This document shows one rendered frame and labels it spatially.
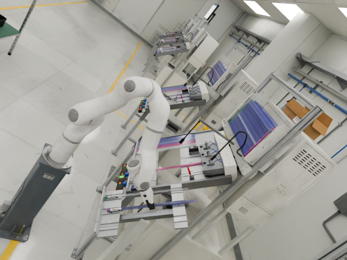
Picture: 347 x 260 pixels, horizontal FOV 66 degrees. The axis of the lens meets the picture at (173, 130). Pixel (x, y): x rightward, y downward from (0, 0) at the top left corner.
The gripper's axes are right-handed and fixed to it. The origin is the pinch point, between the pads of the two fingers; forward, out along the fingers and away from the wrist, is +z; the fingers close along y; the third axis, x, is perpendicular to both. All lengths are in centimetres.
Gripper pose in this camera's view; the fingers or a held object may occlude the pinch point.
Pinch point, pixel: (151, 205)
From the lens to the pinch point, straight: 158.6
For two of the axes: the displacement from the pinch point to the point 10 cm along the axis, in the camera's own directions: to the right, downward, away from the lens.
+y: -0.8, -5.0, 8.6
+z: 2.5, 8.3, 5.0
